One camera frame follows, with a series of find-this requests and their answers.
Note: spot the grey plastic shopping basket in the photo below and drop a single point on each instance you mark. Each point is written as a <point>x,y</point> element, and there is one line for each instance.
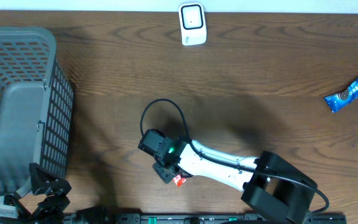
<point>36,104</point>

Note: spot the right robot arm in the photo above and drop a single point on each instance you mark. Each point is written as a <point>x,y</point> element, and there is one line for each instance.
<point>269,184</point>

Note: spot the red Nescafe coffee stick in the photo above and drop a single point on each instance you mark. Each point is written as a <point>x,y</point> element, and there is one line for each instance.
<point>179,180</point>

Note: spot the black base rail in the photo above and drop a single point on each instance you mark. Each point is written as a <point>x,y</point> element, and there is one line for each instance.
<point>101,214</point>

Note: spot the blue Oreo cookie pack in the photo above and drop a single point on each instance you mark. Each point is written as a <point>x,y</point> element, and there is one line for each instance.
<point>339,100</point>

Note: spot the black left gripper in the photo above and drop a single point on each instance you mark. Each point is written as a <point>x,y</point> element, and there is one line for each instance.
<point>54,207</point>

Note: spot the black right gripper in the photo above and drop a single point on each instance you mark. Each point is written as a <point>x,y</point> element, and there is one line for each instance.
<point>165,177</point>

